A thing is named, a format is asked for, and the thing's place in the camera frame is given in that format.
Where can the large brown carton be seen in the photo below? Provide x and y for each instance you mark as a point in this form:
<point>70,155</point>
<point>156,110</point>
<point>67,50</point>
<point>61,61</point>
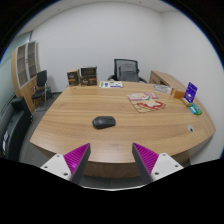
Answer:
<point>88,76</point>

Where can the purple standing sign card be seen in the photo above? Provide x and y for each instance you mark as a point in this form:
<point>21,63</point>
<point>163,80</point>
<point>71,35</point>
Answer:
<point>191,92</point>

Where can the black computer mouse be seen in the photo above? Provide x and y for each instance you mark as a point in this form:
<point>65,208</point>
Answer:
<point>103,122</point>

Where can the green packet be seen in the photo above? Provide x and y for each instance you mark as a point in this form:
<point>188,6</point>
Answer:
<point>196,109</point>

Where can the wooden shelf unit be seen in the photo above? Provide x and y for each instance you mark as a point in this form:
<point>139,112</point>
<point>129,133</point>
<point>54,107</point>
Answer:
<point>20,80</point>

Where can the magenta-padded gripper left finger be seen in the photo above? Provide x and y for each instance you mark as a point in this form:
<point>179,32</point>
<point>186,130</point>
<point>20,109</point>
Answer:
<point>77,159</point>

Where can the orange-brown box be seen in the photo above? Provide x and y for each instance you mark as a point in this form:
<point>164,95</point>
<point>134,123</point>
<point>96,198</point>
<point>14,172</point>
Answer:
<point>177,93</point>

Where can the cartoon printed mouse pad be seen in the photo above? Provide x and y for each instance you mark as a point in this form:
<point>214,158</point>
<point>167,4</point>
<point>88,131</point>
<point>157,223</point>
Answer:
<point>146,102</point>

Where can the black couch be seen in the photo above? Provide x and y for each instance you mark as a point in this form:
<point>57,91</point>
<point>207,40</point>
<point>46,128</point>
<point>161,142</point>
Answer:
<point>13,130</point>

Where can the grey backpack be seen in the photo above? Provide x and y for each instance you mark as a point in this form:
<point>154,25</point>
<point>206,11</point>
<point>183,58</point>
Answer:
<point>128,73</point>

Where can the white sheet with coloured shapes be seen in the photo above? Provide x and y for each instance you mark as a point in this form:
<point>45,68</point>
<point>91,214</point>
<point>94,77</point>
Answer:
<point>110,84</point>

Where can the small black chair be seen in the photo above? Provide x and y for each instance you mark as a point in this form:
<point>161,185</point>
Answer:
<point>41,79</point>

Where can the small yellowish box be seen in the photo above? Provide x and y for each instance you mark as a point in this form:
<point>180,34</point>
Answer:
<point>186,102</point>

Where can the low wooden side cabinet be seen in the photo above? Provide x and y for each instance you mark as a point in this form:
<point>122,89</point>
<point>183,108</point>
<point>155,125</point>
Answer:
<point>165,79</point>

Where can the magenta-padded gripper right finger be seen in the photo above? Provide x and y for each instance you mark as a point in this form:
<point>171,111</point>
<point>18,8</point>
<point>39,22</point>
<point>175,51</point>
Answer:
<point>146,159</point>

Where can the small brown carton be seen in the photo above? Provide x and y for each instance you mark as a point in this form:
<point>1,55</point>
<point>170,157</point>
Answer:
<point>73,78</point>

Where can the black mesh office chair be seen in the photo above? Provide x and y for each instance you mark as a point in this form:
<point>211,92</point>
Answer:
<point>115,68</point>

